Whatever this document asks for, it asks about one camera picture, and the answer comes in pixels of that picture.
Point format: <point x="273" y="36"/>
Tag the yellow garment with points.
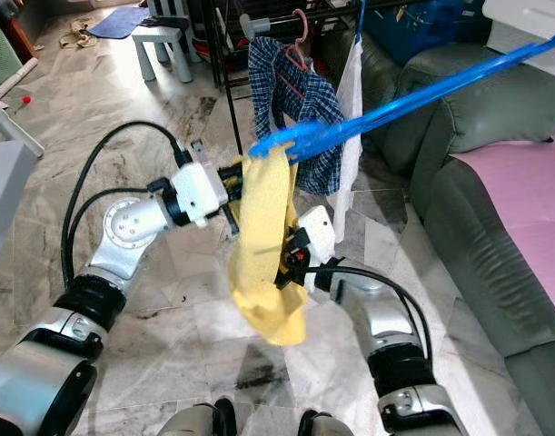
<point x="263" y="245"/>

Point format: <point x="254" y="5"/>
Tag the blue plastic hanger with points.
<point x="361" y="18"/>
<point x="404" y="95"/>

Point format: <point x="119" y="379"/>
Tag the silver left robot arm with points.
<point x="127" y="232"/>

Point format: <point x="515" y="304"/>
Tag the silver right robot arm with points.
<point x="386" y="318"/>

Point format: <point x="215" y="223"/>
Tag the pink hanger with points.
<point x="300" y="50"/>

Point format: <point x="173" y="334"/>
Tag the black metal drying rack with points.
<point x="233" y="82"/>

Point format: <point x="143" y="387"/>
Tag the blue plaid garment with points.
<point x="322" y="109"/>

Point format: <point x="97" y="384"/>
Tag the white garment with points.
<point x="350" y="109"/>

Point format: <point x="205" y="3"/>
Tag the right robot leg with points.
<point x="324" y="423"/>

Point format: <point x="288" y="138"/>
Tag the robot leg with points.
<point x="195" y="420"/>
<point x="324" y="423"/>

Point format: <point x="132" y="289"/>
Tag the dark green sofa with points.
<point x="477" y="254"/>

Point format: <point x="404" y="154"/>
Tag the left robot leg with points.
<point x="195" y="420"/>

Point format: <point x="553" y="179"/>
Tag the blue floor mat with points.
<point x="118" y="23"/>

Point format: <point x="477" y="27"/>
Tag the crumpled brown paper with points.
<point x="77" y="33"/>

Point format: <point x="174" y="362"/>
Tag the small red ball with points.
<point x="26" y="100"/>

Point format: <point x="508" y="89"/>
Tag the light grey folding table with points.
<point x="9" y="191"/>

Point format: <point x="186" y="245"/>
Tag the blue patterned plastic cover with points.
<point x="413" y="32"/>

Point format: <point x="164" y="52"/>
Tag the pink cloth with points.
<point x="522" y="200"/>

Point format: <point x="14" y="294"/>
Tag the white rolled tube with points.
<point x="15" y="77"/>

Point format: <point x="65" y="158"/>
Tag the light grey side table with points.
<point x="0" y="116"/>

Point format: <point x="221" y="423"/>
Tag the green textured panel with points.
<point x="0" y="45"/>

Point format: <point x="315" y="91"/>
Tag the white plastic box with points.
<point x="527" y="27"/>

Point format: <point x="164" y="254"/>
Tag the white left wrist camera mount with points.
<point x="200" y="193"/>

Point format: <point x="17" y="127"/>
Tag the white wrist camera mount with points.
<point x="200" y="193"/>
<point x="318" y="232"/>

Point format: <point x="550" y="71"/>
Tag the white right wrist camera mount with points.
<point x="318" y="232"/>

